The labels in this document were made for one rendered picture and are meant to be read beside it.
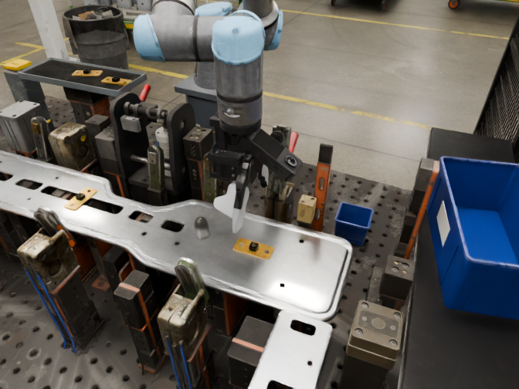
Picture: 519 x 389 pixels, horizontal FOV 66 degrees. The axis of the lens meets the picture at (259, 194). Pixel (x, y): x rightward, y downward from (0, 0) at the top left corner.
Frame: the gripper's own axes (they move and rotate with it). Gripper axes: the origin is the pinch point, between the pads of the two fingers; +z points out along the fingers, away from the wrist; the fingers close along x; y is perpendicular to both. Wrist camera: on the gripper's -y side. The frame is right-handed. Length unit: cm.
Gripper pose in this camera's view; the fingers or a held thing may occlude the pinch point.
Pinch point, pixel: (253, 210)
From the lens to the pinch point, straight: 79.3
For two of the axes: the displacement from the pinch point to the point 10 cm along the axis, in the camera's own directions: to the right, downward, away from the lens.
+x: -3.6, 5.8, -7.3
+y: -9.3, -2.2, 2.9
